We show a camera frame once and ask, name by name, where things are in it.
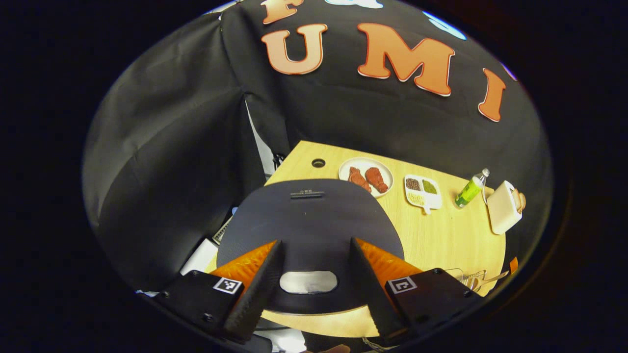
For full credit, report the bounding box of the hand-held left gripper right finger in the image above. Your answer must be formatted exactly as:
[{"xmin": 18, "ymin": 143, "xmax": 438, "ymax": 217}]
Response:
[{"xmin": 349, "ymin": 237, "xmax": 484, "ymax": 344}]

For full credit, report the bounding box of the black silver rice cooker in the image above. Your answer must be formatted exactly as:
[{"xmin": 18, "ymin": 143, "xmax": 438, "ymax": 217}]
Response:
[{"xmin": 216, "ymin": 179, "xmax": 406, "ymax": 316}]

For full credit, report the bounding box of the white toaster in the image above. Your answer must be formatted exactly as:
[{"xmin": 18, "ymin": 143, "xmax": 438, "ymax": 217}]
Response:
[{"xmin": 487, "ymin": 180, "xmax": 523, "ymax": 235}]

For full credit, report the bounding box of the red meat piece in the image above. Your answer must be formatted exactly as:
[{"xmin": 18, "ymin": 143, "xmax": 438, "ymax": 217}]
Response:
[
  {"xmin": 348, "ymin": 167, "xmax": 372, "ymax": 193},
  {"xmin": 365, "ymin": 167, "xmax": 390, "ymax": 194}
]

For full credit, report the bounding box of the white divided dish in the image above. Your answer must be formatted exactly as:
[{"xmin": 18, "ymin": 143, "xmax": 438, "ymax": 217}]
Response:
[{"xmin": 404, "ymin": 175, "xmax": 444, "ymax": 215}]

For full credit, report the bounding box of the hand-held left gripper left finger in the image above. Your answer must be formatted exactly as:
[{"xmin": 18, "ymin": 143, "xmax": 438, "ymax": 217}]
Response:
[{"xmin": 157, "ymin": 239, "xmax": 285, "ymax": 344}]

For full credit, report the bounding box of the wire chopstick holder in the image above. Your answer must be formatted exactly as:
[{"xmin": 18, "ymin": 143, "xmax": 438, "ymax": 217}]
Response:
[{"xmin": 459, "ymin": 269, "xmax": 489, "ymax": 294}]

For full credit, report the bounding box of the white flat board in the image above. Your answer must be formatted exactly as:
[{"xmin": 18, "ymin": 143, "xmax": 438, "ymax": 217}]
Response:
[{"xmin": 180, "ymin": 238, "xmax": 219, "ymax": 276}]

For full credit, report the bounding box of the green drink bottle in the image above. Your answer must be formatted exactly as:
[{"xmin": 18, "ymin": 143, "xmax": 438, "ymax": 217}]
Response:
[{"xmin": 454, "ymin": 169, "xmax": 491, "ymax": 209}]

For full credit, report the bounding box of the wooden spoon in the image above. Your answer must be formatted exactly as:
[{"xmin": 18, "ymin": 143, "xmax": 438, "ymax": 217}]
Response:
[{"xmin": 471, "ymin": 270, "xmax": 511, "ymax": 294}]

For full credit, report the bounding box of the white round plate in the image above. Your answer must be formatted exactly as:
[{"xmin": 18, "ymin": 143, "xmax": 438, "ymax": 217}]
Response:
[{"xmin": 338, "ymin": 157, "xmax": 395, "ymax": 199}]

